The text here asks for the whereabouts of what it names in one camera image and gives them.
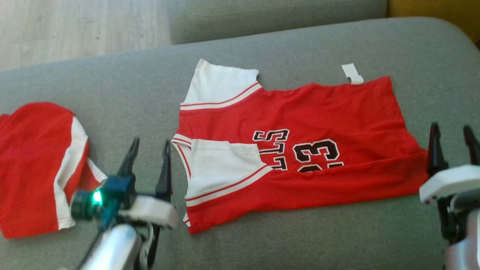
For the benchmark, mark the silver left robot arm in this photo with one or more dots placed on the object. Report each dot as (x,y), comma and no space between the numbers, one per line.
(116,247)

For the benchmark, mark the yellow cushion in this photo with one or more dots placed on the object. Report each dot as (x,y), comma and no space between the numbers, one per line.
(435,11)

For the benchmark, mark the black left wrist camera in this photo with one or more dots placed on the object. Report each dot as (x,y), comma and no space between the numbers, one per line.
(116,191)

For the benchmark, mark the red shorts with white stripe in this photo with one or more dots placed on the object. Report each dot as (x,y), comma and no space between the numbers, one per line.
(30,165)

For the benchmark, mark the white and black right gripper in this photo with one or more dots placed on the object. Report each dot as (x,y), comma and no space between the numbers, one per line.
(450,182)

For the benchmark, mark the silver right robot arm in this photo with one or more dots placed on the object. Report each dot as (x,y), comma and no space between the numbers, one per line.
(465,240)

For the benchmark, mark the red white basketball jersey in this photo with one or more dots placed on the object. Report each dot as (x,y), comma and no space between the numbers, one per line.
(330,112)

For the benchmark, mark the grey fabric sofa seat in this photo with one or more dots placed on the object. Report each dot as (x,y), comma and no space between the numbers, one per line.
(131,93)

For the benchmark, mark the grey sofa back cushion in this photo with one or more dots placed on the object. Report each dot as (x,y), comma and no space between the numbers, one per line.
(277,18)

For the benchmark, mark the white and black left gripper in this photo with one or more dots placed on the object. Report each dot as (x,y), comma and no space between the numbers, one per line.
(150,210)

